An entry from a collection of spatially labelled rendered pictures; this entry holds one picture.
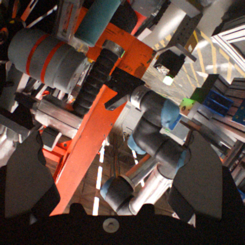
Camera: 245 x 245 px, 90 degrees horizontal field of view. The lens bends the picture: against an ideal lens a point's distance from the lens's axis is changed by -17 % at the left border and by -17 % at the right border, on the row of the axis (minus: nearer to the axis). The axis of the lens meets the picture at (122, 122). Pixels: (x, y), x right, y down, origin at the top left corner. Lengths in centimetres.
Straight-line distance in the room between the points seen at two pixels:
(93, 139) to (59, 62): 67
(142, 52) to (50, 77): 63
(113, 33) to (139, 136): 66
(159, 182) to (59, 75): 43
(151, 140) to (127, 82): 22
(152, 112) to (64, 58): 29
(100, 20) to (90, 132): 66
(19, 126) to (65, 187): 100
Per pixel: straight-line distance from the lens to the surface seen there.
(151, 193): 53
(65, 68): 42
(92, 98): 29
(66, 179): 121
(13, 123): 31
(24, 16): 57
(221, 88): 83
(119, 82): 52
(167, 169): 44
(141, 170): 78
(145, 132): 44
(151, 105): 44
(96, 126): 96
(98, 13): 58
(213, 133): 89
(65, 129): 30
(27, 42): 46
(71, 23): 68
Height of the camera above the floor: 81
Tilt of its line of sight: 12 degrees up
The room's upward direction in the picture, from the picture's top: 149 degrees counter-clockwise
